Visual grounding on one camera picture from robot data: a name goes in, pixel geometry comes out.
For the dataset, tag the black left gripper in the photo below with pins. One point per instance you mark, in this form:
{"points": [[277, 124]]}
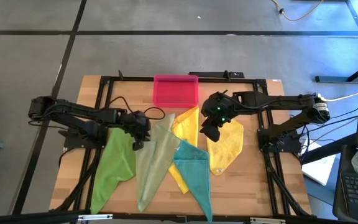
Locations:
{"points": [[140, 124]]}

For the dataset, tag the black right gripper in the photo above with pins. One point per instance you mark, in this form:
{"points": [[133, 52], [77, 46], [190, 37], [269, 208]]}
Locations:
{"points": [[210, 126]]}

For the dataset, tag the yellow microfiber towel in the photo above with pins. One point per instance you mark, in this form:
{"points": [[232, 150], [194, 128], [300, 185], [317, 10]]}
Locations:
{"points": [[225, 149], [186, 127]]}

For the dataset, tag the pale green microfiber towel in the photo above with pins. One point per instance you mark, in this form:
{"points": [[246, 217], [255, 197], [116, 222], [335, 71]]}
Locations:
{"points": [[154, 161]]}

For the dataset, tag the bright green microfiber towel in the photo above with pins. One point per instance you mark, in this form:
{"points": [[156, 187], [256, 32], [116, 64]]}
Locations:
{"points": [[113, 168]]}

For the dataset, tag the teal microfiber towel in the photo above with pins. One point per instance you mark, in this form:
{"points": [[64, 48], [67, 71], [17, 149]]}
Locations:
{"points": [[194, 174]]}

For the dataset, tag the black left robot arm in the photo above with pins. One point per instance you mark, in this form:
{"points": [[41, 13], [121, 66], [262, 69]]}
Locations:
{"points": [[73, 109]]}

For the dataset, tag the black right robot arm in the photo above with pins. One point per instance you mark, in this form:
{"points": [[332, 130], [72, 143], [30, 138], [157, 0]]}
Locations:
{"points": [[275, 101]]}

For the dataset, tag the pink translucent plastic bin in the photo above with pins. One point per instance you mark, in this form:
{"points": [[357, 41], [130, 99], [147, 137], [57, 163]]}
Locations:
{"points": [[176, 91]]}

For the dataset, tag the black mounting bar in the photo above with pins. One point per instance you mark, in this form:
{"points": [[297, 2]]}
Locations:
{"points": [[216, 74]]}

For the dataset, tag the white flat box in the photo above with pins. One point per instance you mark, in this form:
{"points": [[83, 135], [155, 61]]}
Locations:
{"points": [[319, 168]]}

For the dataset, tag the black aluminium table frame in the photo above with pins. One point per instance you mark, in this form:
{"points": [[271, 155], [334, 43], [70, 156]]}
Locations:
{"points": [[129, 79]]}

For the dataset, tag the silver metal bracket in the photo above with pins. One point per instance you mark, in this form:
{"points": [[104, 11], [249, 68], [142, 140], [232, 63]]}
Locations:
{"points": [[267, 221], [95, 216]]}

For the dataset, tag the dark metal desk frame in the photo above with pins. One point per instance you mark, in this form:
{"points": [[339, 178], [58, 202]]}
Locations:
{"points": [[337, 79]]}

